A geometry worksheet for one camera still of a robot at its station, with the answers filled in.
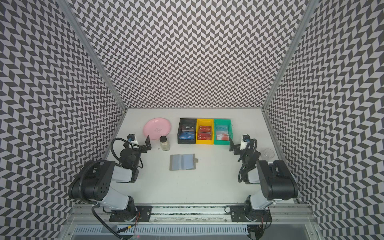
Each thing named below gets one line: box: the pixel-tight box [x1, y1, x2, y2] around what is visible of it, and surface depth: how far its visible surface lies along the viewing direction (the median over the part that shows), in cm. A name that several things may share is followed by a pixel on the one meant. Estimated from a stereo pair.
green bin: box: [213, 118, 233, 145], surface depth 103 cm
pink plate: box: [143, 117, 172, 140], surface depth 108 cm
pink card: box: [216, 133, 230, 141], surface depth 99 cm
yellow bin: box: [196, 118, 214, 145], surface depth 104 cm
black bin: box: [177, 118, 197, 144], surface depth 104 cm
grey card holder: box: [169, 153, 199, 171], surface depth 92 cm
